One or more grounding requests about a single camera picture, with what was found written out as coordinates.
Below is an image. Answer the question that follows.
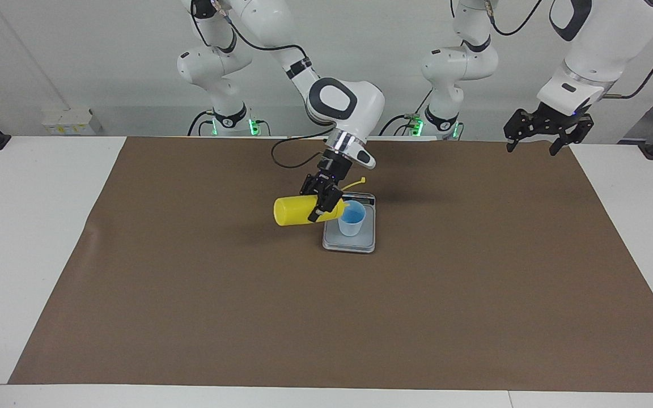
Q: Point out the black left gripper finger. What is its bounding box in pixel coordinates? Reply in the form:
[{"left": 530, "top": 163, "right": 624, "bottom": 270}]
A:
[
  {"left": 549, "top": 116, "right": 593, "bottom": 156},
  {"left": 503, "top": 110, "right": 534, "bottom": 154}
]

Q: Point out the yellow squeeze bottle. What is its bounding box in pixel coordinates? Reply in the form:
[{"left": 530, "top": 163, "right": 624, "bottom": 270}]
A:
[{"left": 273, "top": 177, "right": 368, "bottom": 227}]

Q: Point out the silver digital kitchen scale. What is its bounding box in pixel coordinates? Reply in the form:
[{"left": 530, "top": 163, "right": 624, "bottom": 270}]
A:
[{"left": 322, "top": 192, "right": 377, "bottom": 253}]

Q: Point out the brown table mat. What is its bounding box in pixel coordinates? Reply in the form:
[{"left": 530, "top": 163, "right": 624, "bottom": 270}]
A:
[{"left": 8, "top": 136, "right": 653, "bottom": 393}]

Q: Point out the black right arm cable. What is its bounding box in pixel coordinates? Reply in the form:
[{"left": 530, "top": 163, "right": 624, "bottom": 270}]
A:
[{"left": 190, "top": 0, "right": 338, "bottom": 169}]

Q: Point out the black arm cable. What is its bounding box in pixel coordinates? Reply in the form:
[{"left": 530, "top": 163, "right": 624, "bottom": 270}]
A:
[
  {"left": 451, "top": 0, "right": 653, "bottom": 100},
  {"left": 190, "top": 0, "right": 338, "bottom": 169}
]

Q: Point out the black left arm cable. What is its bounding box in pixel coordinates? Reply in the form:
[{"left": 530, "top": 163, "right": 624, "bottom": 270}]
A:
[{"left": 451, "top": 0, "right": 653, "bottom": 100}]

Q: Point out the black left base cable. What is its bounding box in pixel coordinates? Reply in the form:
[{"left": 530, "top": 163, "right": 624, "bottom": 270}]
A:
[{"left": 379, "top": 88, "right": 435, "bottom": 137}]

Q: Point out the black base cable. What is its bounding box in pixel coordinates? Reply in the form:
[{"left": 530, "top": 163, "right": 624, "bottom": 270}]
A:
[
  {"left": 379, "top": 88, "right": 435, "bottom": 137},
  {"left": 188, "top": 110, "right": 217, "bottom": 137}
]

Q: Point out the black right base cable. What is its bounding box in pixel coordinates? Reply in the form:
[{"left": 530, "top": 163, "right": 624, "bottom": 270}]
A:
[{"left": 188, "top": 110, "right": 217, "bottom": 137}]

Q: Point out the white wall socket box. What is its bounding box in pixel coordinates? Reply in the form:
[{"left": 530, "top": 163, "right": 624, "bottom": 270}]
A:
[{"left": 42, "top": 108, "right": 96, "bottom": 135}]

